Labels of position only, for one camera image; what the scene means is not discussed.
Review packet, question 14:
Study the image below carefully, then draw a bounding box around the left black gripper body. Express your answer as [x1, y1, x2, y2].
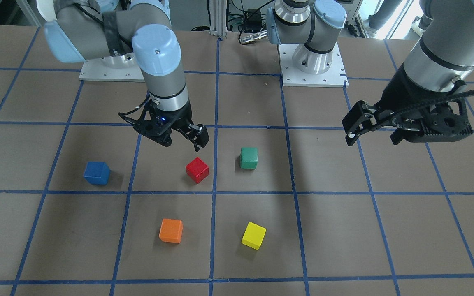
[375, 65, 455, 124]

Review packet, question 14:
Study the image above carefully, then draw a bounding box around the black power adapter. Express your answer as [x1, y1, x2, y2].
[241, 8, 262, 33]

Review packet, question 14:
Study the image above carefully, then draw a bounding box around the yellow block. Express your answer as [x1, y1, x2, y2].
[241, 222, 267, 250]

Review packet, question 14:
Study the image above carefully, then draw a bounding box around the red block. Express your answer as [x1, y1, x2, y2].
[186, 157, 209, 184]

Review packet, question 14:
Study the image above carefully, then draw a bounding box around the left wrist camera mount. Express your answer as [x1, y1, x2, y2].
[404, 99, 474, 143]

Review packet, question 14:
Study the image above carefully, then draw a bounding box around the orange block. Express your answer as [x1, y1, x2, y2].
[158, 218, 183, 244]

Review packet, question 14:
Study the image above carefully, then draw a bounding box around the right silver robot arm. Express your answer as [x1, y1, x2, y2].
[44, 0, 209, 151]

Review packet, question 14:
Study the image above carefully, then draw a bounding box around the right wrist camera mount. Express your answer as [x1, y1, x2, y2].
[118, 97, 176, 147]

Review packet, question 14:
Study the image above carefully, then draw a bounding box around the green block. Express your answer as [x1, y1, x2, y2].
[239, 147, 258, 170]

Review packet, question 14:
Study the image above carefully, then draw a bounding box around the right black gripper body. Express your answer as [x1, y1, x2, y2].
[149, 99, 193, 134]

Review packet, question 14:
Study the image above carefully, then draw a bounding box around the silver metal connector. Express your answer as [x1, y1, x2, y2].
[238, 30, 268, 45]

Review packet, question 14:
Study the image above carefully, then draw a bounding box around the aluminium frame post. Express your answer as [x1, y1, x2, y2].
[208, 0, 228, 39]

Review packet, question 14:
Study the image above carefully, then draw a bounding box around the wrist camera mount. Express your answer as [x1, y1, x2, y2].
[118, 97, 176, 147]
[404, 99, 474, 143]

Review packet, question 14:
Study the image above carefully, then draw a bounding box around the blue block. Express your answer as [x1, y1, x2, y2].
[83, 161, 111, 185]

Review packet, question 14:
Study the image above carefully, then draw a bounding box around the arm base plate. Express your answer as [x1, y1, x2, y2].
[79, 53, 144, 82]
[278, 43, 349, 88]

